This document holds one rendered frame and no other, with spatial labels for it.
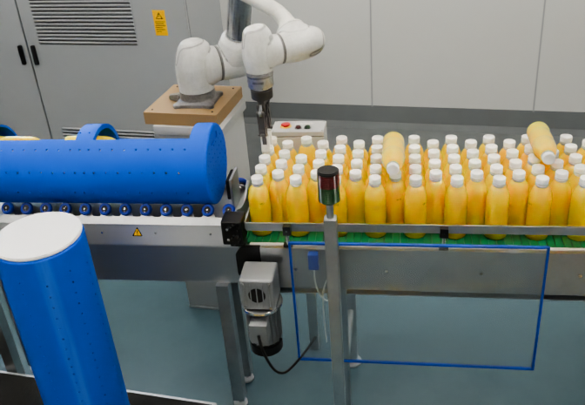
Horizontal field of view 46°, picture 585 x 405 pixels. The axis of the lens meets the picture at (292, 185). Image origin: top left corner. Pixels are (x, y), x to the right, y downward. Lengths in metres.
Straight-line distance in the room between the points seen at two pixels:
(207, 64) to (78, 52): 1.54
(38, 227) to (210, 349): 1.22
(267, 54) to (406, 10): 2.78
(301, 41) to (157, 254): 0.92
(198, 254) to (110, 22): 2.03
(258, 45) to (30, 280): 1.02
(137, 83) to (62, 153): 1.83
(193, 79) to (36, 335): 1.23
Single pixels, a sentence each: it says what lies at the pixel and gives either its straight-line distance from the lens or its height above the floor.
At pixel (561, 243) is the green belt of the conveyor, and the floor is 0.90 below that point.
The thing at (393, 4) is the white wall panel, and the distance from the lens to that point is 4.96.
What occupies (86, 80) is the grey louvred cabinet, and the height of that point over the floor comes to 0.79.
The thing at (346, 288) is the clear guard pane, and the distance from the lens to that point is 2.28.
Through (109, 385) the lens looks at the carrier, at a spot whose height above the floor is 0.44.
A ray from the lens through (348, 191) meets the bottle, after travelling 2.25.
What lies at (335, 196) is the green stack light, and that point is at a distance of 1.96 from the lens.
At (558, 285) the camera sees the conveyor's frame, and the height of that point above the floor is 0.77.
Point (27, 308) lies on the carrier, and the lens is 2.33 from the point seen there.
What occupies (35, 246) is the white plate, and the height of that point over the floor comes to 1.04.
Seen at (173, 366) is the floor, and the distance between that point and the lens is 3.24.
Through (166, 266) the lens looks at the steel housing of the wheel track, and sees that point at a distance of 2.58.
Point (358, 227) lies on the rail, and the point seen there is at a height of 0.97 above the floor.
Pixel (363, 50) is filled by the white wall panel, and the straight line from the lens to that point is 5.09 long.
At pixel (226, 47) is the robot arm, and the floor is 1.29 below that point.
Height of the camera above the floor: 2.17
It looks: 29 degrees down
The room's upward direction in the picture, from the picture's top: 5 degrees counter-clockwise
